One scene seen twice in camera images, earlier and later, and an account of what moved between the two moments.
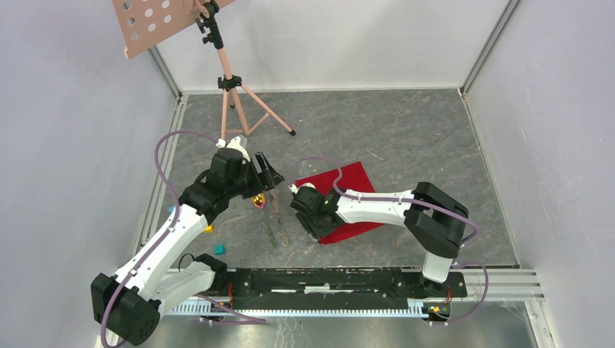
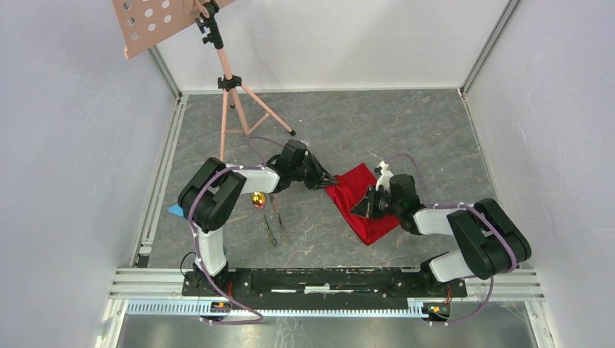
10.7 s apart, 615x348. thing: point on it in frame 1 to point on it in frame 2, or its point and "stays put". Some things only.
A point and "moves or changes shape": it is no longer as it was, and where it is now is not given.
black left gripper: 268,178 to 320,179
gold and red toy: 259,201 stays put
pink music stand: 143,23 stays put
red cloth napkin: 352,177 moves or changes shape
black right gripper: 314,231 to 364,209
